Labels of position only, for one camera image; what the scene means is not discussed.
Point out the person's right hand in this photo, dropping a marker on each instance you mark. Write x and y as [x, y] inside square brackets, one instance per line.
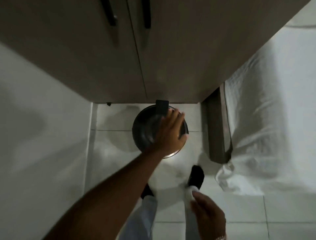
[209, 217]

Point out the person's left hand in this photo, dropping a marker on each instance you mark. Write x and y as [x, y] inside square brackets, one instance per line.
[170, 134]

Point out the person's left thumb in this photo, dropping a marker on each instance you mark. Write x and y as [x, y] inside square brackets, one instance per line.
[184, 139]

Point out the person's right fingers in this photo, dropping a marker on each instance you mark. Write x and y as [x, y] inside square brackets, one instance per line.
[197, 201]

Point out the black round pedal bin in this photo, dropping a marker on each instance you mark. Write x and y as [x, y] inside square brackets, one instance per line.
[145, 131]

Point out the person's left forearm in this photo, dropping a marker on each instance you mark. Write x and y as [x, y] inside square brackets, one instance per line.
[116, 192]

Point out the person's black right shoe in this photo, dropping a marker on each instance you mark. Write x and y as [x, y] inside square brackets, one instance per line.
[196, 176]

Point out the person's black shoe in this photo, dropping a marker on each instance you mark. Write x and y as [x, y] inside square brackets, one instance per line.
[146, 191]
[196, 176]

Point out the person's black left shoe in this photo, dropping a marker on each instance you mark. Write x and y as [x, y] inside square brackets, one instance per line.
[146, 191]

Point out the person's light trousers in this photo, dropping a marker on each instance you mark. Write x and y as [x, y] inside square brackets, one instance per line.
[145, 217]

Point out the brown wooden wardrobe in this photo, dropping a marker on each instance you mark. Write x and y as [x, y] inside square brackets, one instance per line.
[172, 56]

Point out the white bed sheet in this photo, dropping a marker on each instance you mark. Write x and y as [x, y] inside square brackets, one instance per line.
[271, 118]

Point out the brown wooden bed frame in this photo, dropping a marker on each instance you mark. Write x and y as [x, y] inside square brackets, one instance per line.
[216, 128]

